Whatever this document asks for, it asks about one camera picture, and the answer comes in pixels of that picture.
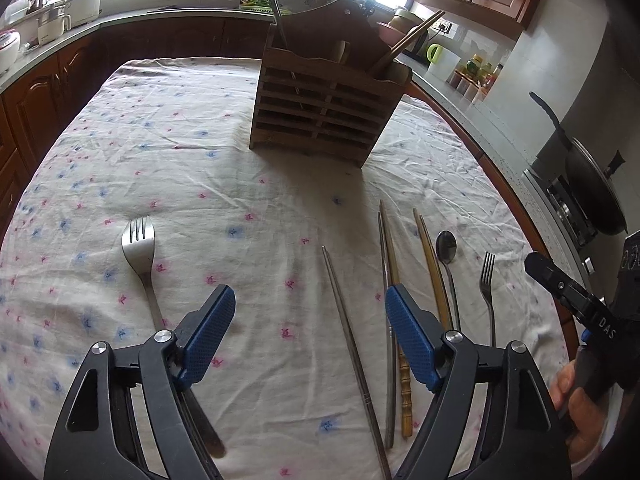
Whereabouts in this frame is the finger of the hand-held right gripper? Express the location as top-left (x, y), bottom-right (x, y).
top-left (525, 252), bottom-right (601, 321)

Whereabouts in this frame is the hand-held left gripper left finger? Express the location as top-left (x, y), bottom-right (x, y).
top-left (44, 284), bottom-right (236, 480)

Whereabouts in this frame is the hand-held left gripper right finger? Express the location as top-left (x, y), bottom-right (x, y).
top-left (385, 284), bottom-right (573, 480)

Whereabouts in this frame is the small steel fork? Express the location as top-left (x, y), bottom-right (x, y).
top-left (121, 216), bottom-right (227, 459)

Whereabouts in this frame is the wooden slatted utensil holder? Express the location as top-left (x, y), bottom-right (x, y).
top-left (248, 0), bottom-right (414, 168)

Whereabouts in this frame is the wooden chopstick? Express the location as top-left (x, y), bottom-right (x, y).
top-left (370, 12), bottom-right (447, 77)
top-left (382, 9), bottom-right (446, 61)
top-left (412, 208), bottom-right (451, 333)
top-left (420, 215), bottom-right (455, 333)

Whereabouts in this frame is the person's right hand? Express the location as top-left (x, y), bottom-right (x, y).
top-left (550, 360), bottom-right (623, 466)

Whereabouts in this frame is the metal and bamboo chopstick pair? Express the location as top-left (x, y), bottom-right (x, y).
top-left (379, 200), bottom-right (414, 438)

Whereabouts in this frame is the large steel fork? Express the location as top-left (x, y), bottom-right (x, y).
top-left (479, 252), bottom-right (498, 350)

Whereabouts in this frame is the gas stove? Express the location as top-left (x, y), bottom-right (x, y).
top-left (522, 167), bottom-right (601, 281)

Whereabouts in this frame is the steel spoon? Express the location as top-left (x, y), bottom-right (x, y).
top-left (435, 230), bottom-right (463, 333)

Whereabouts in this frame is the black wok with lid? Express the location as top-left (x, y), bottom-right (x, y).
top-left (529, 91), bottom-right (628, 236)

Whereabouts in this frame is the white floral tablecloth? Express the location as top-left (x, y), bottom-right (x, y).
top-left (0, 56), bottom-right (573, 480)

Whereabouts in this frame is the spice jar rack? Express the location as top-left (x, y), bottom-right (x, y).
top-left (447, 67), bottom-right (488, 106)

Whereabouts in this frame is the beige lidded pot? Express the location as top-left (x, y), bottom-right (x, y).
top-left (390, 7), bottom-right (425, 31)

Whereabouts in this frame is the pink bowl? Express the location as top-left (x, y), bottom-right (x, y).
top-left (376, 21), bottom-right (401, 46)

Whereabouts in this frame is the green vegetable basket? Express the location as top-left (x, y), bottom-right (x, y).
top-left (239, 0), bottom-right (291, 15)

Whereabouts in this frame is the white and red rice cooker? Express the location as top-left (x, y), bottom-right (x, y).
top-left (0, 30), bottom-right (23, 76)

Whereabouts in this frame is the white electric cooker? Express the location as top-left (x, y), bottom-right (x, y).
top-left (65, 0), bottom-right (103, 28)

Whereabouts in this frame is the white pitcher green handle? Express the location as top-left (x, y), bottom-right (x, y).
top-left (426, 42), bottom-right (463, 78)

